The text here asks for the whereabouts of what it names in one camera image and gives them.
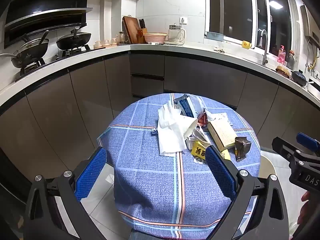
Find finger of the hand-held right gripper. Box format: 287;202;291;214
296;132;320;156
272;137;304;163

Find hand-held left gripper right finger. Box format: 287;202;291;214
205;146;290;240

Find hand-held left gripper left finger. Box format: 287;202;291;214
24;146;108;240

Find round beige trash bin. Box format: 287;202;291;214
257;154;277;181

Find brown foil wrapper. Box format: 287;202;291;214
234;137;252;162

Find yellow wrapper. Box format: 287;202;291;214
190;140;232;161

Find beige cardboard box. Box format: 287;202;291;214
207;120;238;152

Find white paper wrapper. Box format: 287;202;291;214
186;127;211;148

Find red wrapper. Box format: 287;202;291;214
197;112;209;127

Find white tissue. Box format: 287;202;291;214
157;102;198;157

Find blue and white packet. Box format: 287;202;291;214
174;94;198;119

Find person's right hand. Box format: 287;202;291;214
298;191;312;227

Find white frying pan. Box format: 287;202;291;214
307;79;320;92

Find blue plaid tablecloth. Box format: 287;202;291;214
97;93;261;240

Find dark blue lidded pot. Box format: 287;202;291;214
291;70;308;87

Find round wooden container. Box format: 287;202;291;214
276;65;292;79

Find dark kitchen base cabinets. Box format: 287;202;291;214
0;50;320;205

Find small brown-topped bottle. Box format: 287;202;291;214
287;50;297;69

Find pink detergent bottle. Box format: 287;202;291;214
277;45;287;64

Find metal faucet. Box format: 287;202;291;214
257;29;269;66

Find gas stove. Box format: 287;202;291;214
15;44;92;81

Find grey-blue basin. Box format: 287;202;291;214
205;31;224;41

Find black wok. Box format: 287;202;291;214
55;26;92;50

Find wok with glass lid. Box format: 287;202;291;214
0;30;50;68

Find glass jar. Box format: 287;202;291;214
117;31;129;45

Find wooden knife block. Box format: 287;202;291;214
137;19;148;44

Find glass electric kettle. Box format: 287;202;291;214
167;24;187;43

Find kitchen window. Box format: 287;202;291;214
205;0;300;63

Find wooden cutting board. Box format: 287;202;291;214
122;16;140;44

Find pink basket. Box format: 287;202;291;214
143;32;168;44

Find black range hood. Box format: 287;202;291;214
4;0;93;49

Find yellow hose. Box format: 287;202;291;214
309;47;320;71

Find wall water heater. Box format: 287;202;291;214
300;4;320;46

